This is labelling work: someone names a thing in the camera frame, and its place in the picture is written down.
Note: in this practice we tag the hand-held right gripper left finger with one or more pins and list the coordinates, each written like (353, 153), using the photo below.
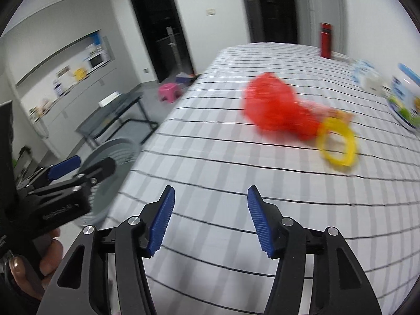
(160, 223)

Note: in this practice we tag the flat white box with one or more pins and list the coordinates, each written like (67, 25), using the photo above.
(110, 98)

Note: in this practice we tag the broom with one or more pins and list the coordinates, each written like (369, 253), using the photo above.
(174, 49)

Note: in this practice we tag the pink plastic stool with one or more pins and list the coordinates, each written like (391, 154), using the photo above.
(169, 92)

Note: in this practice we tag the white tub with blue lid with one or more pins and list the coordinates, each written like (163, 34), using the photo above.
(407, 95)

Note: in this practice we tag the white square box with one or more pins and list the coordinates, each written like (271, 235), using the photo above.
(374, 83)

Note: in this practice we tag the red water bottle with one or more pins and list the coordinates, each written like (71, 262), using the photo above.
(325, 39)

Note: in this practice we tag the yellow box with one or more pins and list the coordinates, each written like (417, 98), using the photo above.
(79, 73)

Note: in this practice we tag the white microwave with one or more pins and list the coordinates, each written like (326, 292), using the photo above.
(96, 60)

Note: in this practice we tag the blue white tissue pack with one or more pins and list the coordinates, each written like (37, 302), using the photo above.
(362, 70)

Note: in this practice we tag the blue water jug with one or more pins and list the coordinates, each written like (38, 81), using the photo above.
(96, 37)

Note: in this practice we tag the grey kitchen counter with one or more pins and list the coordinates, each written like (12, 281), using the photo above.
(75, 101)

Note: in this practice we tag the small white countertop appliance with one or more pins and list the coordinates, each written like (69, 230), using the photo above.
(58, 88)

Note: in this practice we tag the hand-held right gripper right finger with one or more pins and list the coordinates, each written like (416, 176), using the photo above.
(261, 223)

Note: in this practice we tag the backsplash wall socket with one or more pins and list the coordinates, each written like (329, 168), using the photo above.
(64, 70)

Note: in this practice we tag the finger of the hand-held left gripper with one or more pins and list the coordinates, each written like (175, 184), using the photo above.
(98, 170)
(65, 165)

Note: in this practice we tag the blue dustpan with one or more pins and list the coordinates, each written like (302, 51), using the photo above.
(185, 78)

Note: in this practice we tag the red plastic bag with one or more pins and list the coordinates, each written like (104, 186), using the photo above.
(279, 105)

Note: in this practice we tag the dark glass coffee table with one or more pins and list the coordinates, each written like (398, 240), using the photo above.
(111, 115)

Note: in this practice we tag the person's left hand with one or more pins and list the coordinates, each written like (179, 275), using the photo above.
(52, 252)

